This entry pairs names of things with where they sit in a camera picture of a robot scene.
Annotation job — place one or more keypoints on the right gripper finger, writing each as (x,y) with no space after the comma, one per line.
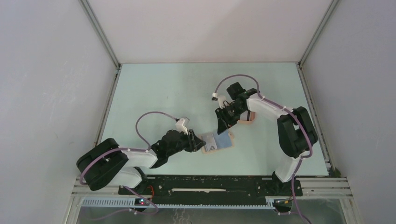
(222,125)
(230,125)

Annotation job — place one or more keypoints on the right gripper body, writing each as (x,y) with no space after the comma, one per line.
(230,113)

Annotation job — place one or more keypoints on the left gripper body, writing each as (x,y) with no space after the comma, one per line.
(187,145)

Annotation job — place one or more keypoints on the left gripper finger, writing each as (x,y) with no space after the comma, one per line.
(199,145)
(195,139)

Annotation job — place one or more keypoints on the white credit card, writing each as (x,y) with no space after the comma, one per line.
(210,140)

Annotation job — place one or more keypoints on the beige leather card holder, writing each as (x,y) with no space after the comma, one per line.
(224,141)

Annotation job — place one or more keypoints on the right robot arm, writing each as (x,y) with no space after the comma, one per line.
(296,132)

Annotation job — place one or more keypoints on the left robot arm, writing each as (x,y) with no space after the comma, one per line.
(109,164)

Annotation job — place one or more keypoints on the pink oval tray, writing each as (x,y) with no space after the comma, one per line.
(247,117)

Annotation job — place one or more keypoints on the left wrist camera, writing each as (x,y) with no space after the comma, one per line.
(181,125)

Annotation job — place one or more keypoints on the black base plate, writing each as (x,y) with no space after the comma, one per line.
(216,190)

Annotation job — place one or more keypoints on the aluminium frame rail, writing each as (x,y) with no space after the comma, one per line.
(117,196)

